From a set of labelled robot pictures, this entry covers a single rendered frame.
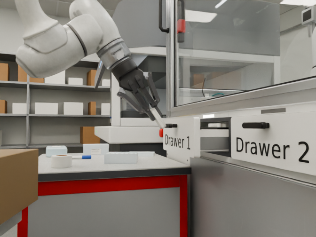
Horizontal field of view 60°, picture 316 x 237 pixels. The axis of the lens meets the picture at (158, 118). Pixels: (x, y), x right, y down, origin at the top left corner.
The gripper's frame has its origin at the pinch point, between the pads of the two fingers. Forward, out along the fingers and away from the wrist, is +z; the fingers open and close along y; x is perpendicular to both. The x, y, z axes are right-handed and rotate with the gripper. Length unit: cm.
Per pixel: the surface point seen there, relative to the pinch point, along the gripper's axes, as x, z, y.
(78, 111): 376, -34, -10
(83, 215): 11.3, 13.4, -36.0
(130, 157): 22.1, 9.4, -11.9
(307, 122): -42.9, 10.5, 11.6
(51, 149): 54, -10, -37
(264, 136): -30.9, 12.8, 10.0
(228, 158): -12.8, 19.5, 7.6
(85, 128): 375, -5, -17
